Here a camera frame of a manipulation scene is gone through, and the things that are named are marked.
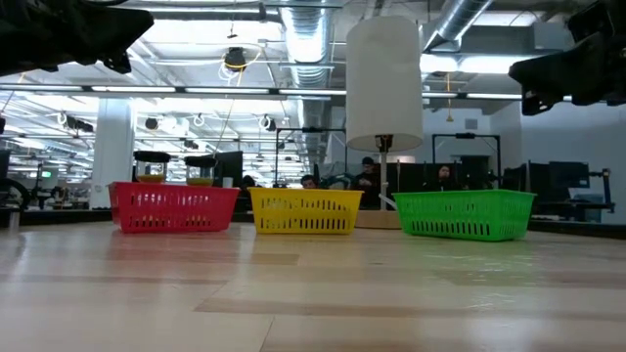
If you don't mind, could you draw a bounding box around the white building column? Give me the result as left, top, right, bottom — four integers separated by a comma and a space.
89, 97, 137, 211

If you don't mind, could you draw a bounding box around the green plastic basket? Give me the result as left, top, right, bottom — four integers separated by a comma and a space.
391, 189, 537, 243

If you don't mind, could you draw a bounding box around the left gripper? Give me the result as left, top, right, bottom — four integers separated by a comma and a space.
0, 0, 156, 77

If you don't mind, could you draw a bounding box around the black metal rig frame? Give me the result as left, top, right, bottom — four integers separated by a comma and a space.
430, 132, 503, 191

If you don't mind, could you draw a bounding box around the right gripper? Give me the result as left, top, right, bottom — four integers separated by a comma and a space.
508, 0, 626, 116

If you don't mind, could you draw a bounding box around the black ceiling-hung device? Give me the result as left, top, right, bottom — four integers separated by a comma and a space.
222, 46, 249, 74

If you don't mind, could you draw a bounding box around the white shade table lamp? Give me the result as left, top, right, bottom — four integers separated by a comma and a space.
344, 15, 425, 231

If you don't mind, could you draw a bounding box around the red plastic basket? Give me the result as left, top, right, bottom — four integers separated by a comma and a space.
108, 181, 242, 235

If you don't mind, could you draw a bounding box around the black monitor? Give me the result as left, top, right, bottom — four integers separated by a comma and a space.
214, 150, 245, 190
548, 160, 592, 191

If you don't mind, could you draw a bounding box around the yellow plastic basket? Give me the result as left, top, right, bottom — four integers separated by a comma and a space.
247, 187, 365, 236

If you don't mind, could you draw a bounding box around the long ceiling light strip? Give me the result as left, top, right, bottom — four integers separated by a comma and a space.
0, 85, 524, 102

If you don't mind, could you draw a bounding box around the silver ventilation duct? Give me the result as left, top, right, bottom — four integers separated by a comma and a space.
422, 0, 494, 54
279, 0, 335, 165

